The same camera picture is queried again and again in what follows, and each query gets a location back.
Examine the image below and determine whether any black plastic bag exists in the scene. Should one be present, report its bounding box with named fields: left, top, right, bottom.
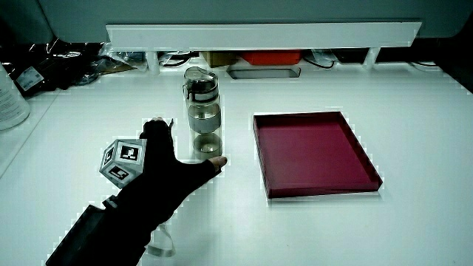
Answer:
left=0, top=38, right=105, bottom=99

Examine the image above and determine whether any grey rounded panel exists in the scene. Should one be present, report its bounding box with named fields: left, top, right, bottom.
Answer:
left=36, top=0, right=473, bottom=44

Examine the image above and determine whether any black cable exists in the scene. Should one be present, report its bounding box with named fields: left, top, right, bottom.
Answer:
left=160, top=52, right=194, bottom=69
left=302, top=54, right=337, bottom=70

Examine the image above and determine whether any clear plastic bag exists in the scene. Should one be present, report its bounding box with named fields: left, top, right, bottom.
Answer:
left=98, top=43, right=149, bottom=74

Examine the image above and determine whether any person's left hand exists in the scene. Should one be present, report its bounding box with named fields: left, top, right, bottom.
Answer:
left=98, top=116, right=228, bottom=222

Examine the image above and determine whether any flat grey tray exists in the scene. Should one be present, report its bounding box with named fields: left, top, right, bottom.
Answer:
left=226, top=65, right=302, bottom=80

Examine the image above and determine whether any orange box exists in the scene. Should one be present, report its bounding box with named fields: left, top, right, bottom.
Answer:
left=239, top=50, right=303, bottom=67

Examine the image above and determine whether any white wrist strap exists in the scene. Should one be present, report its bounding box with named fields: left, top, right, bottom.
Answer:
left=145, top=222, right=177, bottom=259

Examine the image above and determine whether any clear bottle with grey lid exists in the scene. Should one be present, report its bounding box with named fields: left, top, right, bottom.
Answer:
left=182, top=66, right=224, bottom=161

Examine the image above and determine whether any brown cardboard box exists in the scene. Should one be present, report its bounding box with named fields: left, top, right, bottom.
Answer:
left=200, top=51, right=238, bottom=69

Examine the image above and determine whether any white plastic container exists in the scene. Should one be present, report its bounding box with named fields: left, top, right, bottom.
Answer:
left=0, top=62, right=31, bottom=132

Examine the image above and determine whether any white desk riser shelf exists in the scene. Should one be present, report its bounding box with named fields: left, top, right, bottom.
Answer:
left=106, top=21, right=423, bottom=75

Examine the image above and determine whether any dark red shallow tray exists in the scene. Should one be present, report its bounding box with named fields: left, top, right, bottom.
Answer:
left=253, top=111, right=384, bottom=200

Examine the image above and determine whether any person's left forearm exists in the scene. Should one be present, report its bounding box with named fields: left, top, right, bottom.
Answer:
left=46, top=191, right=174, bottom=266

